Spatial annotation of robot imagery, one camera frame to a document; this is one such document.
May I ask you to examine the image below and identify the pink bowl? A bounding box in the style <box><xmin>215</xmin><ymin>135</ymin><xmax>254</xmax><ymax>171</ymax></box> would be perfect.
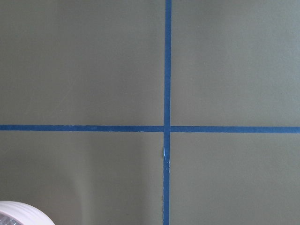
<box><xmin>0</xmin><ymin>201</ymin><xmax>54</xmax><ymax>225</ymax></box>

